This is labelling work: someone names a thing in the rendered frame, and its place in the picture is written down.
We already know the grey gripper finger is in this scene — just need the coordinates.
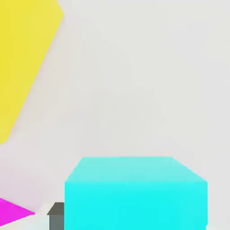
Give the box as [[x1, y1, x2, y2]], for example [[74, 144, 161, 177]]
[[35, 202, 65, 230]]

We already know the small cyan cube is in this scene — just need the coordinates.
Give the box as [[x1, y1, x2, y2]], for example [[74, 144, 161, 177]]
[[64, 156, 208, 230]]

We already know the small magenta cube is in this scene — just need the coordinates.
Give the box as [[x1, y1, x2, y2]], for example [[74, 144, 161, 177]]
[[0, 197, 36, 227]]

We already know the large yellow box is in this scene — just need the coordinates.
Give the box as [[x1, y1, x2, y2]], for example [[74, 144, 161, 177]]
[[0, 0, 65, 146]]

